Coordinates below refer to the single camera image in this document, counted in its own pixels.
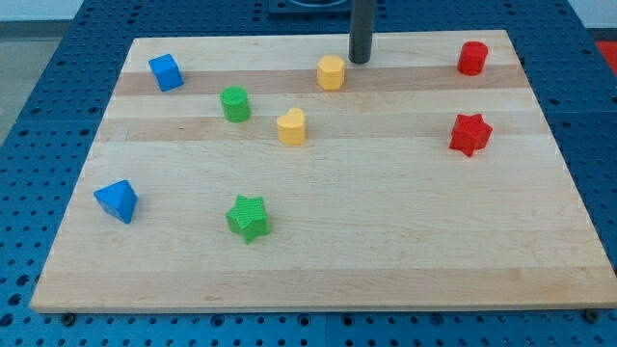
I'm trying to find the yellow heart block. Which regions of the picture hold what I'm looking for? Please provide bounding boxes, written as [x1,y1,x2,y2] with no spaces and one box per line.
[277,108,307,146]

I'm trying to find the green star block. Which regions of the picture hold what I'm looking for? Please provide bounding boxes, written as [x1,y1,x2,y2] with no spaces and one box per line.
[226,195,270,244]

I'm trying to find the wooden board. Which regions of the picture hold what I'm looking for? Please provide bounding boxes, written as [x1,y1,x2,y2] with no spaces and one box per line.
[31,30,616,313]

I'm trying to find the green cylinder block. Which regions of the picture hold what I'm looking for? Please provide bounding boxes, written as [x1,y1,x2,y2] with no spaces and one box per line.
[220,86,251,122]

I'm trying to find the yellow octagon block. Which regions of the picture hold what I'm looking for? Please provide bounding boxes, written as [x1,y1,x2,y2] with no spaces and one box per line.
[317,55,345,91]

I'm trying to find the red star block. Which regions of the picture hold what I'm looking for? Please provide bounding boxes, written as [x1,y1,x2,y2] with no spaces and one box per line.
[449,114,493,157]

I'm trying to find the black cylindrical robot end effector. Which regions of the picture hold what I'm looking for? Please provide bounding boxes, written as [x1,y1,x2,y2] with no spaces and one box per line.
[348,0,376,65]

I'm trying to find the blue cube block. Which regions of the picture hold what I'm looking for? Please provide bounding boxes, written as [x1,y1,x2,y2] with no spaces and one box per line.
[148,54,184,92]

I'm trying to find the blue triangle block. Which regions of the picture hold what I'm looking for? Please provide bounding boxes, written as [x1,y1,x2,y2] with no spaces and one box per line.
[94,180,138,224]

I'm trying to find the red cylinder block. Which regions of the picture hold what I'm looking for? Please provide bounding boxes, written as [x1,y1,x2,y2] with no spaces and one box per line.
[457,41,489,76]

